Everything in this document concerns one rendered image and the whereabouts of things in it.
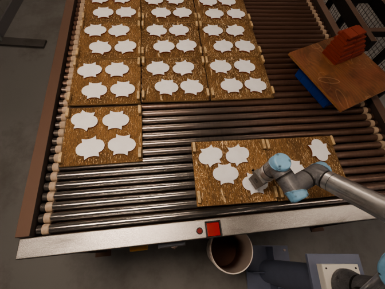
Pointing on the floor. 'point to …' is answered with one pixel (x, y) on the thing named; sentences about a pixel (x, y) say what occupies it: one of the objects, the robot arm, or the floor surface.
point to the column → (290, 268)
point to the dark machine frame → (353, 19)
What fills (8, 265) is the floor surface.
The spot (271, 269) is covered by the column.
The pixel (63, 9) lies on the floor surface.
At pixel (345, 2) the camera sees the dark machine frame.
